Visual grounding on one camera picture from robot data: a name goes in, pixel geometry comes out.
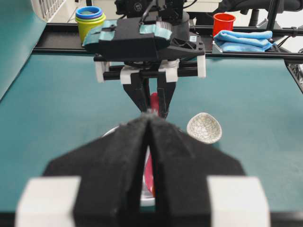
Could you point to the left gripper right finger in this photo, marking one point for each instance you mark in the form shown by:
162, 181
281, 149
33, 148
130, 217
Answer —
197, 185

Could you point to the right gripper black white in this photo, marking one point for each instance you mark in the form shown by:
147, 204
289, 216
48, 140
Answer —
153, 40

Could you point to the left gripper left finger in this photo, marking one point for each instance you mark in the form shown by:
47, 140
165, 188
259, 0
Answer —
96, 185

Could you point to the pink plastic spoon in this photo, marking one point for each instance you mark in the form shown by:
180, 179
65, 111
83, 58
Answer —
148, 172

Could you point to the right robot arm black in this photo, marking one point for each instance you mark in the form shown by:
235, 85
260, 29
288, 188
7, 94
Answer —
169, 10

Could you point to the white round bowl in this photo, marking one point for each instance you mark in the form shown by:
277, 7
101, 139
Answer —
147, 199

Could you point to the small crackle-glaze dish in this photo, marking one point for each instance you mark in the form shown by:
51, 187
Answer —
204, 128

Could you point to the folded blue cloth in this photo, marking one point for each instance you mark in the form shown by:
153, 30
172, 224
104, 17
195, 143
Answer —
230, 41

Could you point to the stacked coloured plastic cups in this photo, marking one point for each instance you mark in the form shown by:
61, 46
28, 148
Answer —
87, 18

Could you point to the red plastic cup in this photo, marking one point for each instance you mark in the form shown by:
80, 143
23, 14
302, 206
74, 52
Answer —
222, 21

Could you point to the black frame rail far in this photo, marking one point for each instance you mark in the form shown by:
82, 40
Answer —
63, 38

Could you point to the white wire rack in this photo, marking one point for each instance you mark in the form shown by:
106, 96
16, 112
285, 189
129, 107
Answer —
55, 11

